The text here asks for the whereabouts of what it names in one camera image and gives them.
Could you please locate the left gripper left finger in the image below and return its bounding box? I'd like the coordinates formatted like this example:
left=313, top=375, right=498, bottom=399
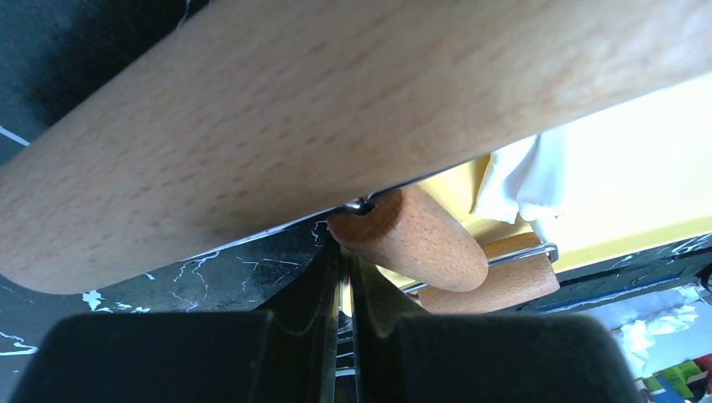
left=11, top=240, right=340, bottom=402

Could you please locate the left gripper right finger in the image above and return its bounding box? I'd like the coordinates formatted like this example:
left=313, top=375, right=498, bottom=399
left=348, top=255, right=640, bottom=402

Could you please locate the white dough ball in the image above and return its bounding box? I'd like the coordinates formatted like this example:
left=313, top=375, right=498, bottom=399
left=471, top=129, right=568, bottom=243

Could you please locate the wooden dough roller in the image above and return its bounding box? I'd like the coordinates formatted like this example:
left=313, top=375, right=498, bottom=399
left=1, top=1, right=711, bottom=294

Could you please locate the yellow plastic tray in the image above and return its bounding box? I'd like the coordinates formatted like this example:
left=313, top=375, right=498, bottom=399
left=421, top=75, right=711, bottom=272

